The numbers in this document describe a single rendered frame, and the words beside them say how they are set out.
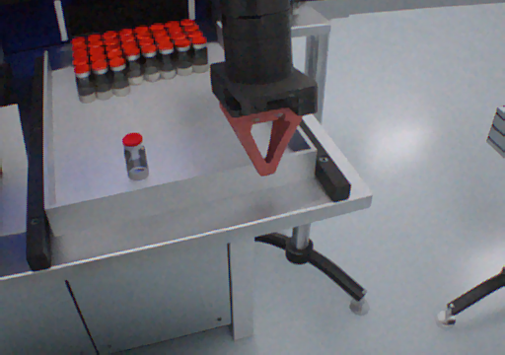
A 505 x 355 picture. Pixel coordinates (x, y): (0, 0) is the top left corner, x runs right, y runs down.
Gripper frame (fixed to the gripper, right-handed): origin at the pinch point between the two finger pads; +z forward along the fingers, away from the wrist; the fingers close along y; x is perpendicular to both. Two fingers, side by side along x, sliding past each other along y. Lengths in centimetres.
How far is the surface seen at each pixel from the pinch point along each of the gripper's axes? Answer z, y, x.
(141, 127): 0.1, 15.3, 9.7
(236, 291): 61, 49, -7
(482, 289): 76, 35, -74
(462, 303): 79, 35, -67
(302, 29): -2.7, 36.4, -20.1
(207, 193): 2.0, 0.9, 5.7
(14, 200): 1.5, 7.2, 24.6
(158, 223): 3.3, -0.1, 10.8
